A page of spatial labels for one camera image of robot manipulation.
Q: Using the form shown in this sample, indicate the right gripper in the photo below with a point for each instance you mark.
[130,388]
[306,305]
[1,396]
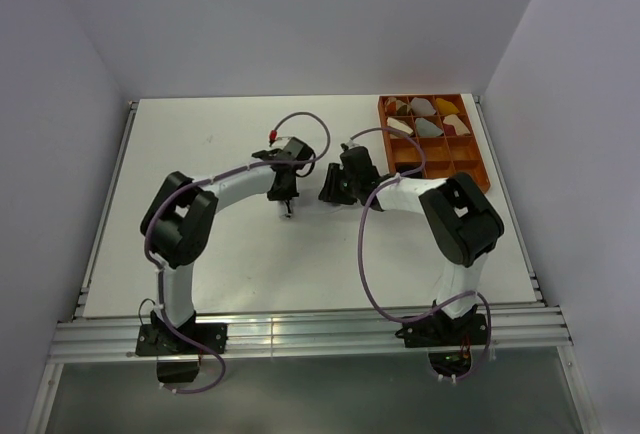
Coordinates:
[331,192]

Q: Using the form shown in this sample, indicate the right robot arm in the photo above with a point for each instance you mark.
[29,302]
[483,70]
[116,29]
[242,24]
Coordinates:
[464,225]

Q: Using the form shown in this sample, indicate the grey white rolled sock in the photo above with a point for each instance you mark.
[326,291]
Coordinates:
[422,107]

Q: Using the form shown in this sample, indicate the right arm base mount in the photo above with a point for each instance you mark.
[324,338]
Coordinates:
[441,331]

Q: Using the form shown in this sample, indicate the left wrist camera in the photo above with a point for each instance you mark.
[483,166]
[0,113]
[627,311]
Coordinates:
[276,141]

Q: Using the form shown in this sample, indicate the pink maroon rolled sock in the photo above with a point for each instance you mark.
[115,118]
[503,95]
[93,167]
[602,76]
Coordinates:
[453,126]

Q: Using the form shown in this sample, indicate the grey teal rolled sock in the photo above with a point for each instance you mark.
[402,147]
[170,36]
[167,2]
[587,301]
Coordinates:
[426,129]

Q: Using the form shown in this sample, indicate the brown orange rolled sock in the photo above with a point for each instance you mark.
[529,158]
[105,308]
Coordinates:
[394,106]

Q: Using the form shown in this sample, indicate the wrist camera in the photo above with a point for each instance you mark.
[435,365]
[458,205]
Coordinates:
[276,141]
[350,148]

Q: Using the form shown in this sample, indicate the aluminium front rail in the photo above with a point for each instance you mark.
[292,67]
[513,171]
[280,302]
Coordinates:
[355,332]

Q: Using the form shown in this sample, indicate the yellow rolled sock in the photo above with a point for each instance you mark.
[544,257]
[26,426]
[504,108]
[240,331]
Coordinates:
[446,107]

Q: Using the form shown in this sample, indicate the white brown rolled sock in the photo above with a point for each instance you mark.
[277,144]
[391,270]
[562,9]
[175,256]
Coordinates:
[400,125]

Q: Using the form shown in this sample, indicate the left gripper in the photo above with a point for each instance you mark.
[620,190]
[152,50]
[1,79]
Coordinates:
[289,194]

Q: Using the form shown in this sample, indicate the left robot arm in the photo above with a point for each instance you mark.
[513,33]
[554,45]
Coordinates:
[178,223]

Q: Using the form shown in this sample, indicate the orange compartment tray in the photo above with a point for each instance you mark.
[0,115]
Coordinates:
[437,157]

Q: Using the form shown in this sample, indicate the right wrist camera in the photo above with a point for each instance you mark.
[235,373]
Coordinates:
[350,148]

